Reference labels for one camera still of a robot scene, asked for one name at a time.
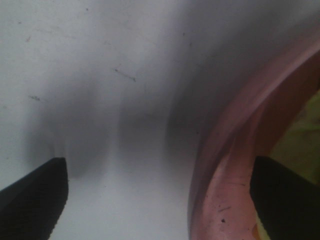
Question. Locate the pink round plate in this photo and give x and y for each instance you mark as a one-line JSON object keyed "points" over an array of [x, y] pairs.
{"points": [[220, 206]]}

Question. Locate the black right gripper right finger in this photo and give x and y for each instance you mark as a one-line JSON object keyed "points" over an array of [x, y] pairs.
{"points": [[287, 205]]}

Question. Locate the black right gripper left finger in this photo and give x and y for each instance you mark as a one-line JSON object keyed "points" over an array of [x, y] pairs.
{"points": [[31, 207]]}

